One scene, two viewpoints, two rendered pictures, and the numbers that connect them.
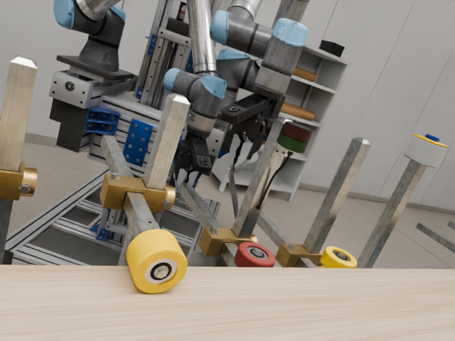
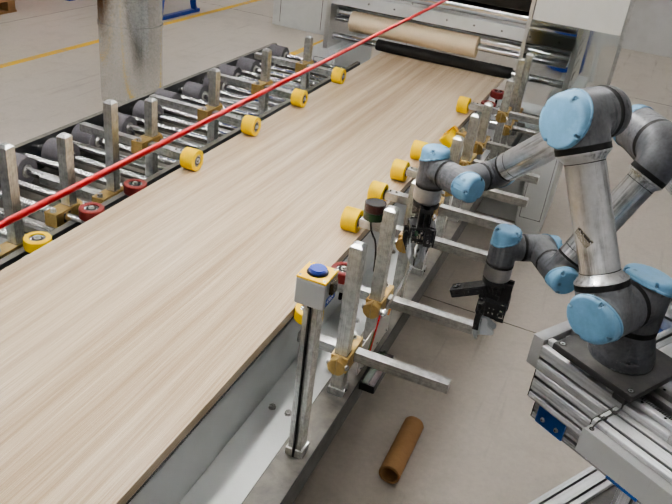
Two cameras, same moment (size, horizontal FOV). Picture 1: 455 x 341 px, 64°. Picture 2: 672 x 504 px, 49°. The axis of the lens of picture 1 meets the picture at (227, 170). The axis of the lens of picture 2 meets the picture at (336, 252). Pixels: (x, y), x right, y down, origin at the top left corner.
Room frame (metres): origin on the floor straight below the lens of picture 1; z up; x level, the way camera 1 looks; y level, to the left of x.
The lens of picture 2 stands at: (2.14, -1.31, 2.03)
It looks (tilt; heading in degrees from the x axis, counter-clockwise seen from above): 29 degrees down; 142
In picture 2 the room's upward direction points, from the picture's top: 7 degrees clockwise
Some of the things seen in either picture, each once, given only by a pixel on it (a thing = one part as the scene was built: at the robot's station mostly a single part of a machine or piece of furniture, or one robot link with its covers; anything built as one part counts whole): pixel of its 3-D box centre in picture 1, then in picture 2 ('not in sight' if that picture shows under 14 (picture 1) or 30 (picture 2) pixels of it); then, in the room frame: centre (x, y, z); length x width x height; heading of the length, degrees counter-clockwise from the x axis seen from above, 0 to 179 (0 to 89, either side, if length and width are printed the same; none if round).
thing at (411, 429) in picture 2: not in sight; (402, 448); (0.72, 0.25, 0.04); 0.30 x 0.08 x 0.08; 122
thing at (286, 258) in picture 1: (300, 256); (345, 354); (0.92, -0.27, 0.81); 0.14 x 0.06 x 0.05; 122
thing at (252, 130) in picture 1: (261, 114); (422, 221); (0.88, -0.03, 1.15); 0.09 x 0.08 x 0.12; 142
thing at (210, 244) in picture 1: (229, 243); (377, 300); (0.79, -0.06, 0.85); 0.14 x 0.06 x 0.05; 122
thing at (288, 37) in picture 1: (284, 47); (433, 167); (0.87, -0.03, 1.31); 0.09 x 0.08 x 0.11; 2
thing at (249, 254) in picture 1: (248, 273); (342, 283); (0.67, -0.12, 0.85); 0.08 x 0.08 x 0.11
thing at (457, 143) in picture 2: not in sight; (446, 196); (0.40, 0.55, 0.90); 0.04 x 0.04 x 0.48; 32
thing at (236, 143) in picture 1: (240, 152); (421, 255); (0.88, -0.02, 1.04); 0.06 x 0.03 x 0.09; 142
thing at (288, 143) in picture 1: (292, 142); (374, 214); (0.76, -0.11, 1.13); 0.06 x 0.06 x 0.02
